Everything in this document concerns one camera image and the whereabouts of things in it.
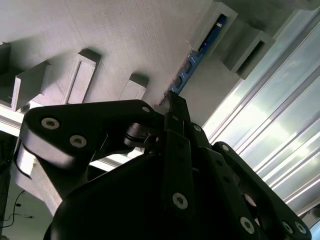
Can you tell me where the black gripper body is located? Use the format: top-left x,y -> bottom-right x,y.
43,153 -> 241,240

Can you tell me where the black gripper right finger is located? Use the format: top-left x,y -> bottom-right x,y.
174,94 -> 313,240

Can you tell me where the blue RAM stick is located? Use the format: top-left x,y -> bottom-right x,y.
158,13 -> 229,106

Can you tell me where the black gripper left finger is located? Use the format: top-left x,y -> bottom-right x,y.
20,91 -> 197,221

